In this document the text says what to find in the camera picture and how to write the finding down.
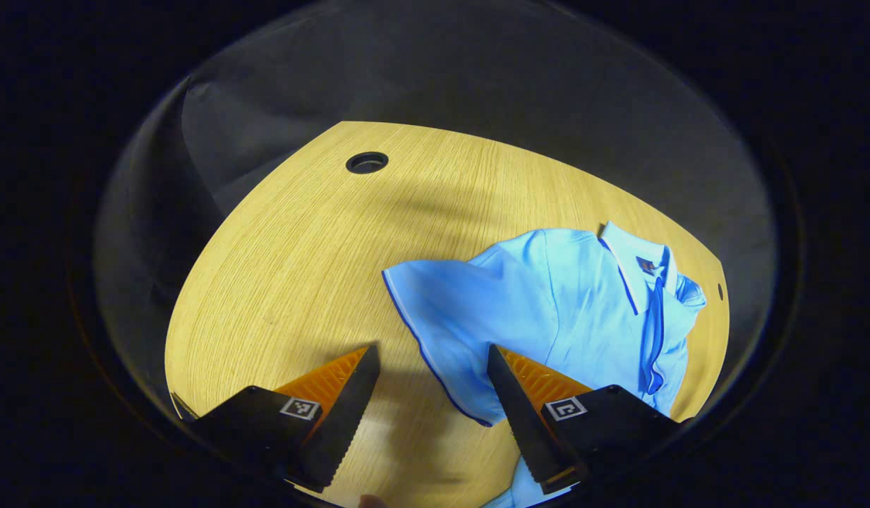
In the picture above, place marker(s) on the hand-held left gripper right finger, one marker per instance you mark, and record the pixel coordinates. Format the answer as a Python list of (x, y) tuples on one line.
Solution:
[(523, 416)]

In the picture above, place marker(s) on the light blue T-shirt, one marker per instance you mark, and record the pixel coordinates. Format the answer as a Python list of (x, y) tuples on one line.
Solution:
[(547, 303)]

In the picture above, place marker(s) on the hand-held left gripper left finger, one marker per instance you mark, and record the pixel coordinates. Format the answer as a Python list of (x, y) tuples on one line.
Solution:
[(346, 416)]

